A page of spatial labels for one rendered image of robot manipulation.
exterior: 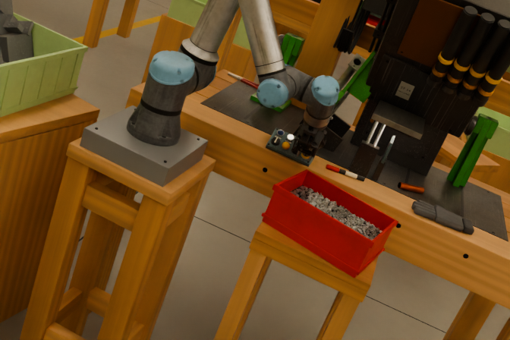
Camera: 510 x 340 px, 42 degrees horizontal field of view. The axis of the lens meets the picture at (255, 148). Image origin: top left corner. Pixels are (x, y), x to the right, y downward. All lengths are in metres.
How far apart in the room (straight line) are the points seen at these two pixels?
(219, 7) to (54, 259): 0.86
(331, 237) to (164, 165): 0.48
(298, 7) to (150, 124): 1.08
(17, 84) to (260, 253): 0.85
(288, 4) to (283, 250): 1.20
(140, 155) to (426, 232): 0.90
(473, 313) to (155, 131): 1.62
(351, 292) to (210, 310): 1.11
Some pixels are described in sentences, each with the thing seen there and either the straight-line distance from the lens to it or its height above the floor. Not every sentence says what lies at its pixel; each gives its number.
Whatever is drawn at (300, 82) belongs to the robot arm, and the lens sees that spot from 1.80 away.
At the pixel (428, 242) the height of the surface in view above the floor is 0.84.
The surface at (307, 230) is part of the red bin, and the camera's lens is 1.82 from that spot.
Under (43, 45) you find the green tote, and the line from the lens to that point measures 2.37.
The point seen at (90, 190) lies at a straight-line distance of 1.88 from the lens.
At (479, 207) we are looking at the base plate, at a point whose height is 0.90.
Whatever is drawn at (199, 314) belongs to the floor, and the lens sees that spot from 2.80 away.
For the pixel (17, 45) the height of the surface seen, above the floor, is 0.90.
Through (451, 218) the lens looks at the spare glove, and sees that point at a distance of 2.13.
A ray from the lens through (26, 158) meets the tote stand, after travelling 2.10.
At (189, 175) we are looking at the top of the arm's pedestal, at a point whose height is 0.85.
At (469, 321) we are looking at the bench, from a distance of 2.93.
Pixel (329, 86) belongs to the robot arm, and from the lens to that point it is 1.78.
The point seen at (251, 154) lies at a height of 0.86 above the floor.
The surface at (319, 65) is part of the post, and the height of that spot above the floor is 1.08.
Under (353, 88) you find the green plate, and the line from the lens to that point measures 2.23.
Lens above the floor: 1.65
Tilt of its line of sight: 21 degrees down
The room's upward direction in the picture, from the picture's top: 21 degrees clockwise
